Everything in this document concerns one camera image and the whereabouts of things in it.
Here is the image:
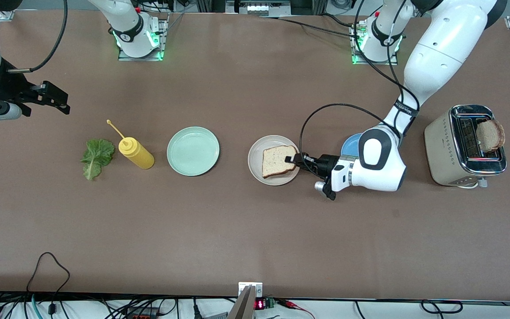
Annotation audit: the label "white bread slice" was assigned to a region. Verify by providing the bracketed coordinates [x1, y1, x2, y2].
[262, 145, 298, 179]
[476, 119, 506, 154]

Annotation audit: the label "green lettuce leaf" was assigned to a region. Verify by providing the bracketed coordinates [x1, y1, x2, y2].
[81, 138, 116, 181]

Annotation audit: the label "yellow squeeze bottle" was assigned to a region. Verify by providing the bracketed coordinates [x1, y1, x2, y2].
[106, 119, 155, 170]

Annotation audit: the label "blue plate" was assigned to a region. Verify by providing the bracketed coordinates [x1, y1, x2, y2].
[340, 133, 364, 158]

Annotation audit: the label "beige plate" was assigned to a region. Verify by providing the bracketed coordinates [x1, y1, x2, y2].
[247, 135, 302, 186]

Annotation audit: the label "pale green plate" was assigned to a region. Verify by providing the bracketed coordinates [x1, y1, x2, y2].
[166, 126, 220, 177]

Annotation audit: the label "small white mounting plate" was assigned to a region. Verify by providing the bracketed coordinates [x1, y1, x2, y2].
[238, 282, 263, 297]

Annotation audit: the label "beige chrome toaster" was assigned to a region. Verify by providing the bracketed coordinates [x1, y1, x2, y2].
[424, 105, 508, 189]

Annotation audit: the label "black device with white lights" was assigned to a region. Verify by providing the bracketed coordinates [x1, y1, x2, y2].
[226, 0, 292, 16]

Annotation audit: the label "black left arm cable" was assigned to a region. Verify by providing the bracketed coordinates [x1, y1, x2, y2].
[299, 0, 420, 178]

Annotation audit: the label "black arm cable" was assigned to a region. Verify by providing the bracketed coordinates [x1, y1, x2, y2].
[299, 0, 420, 178]
[7, 0, 68, 73]

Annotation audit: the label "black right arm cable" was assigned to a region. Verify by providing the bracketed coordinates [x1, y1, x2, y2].
[7, 0, 68, 73]

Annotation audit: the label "thick black base cable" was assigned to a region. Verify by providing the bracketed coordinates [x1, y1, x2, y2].
[259, 13, 364, 39]

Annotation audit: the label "red clip wires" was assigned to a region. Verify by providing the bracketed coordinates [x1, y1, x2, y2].
[277, 299, 315, 319]

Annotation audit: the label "thin black looped cable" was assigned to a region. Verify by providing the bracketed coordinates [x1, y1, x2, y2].
[27, 252, 70, 317]

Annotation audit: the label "black coiled cable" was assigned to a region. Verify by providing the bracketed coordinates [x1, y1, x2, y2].
[421, 300, 464, 314]

